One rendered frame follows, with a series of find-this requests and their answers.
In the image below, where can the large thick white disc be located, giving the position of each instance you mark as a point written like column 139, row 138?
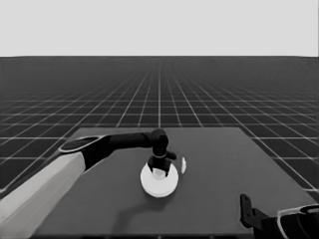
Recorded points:
column 151, row 186

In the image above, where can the small thin white T-piece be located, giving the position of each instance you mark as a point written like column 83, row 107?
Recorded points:
column 183, row 166

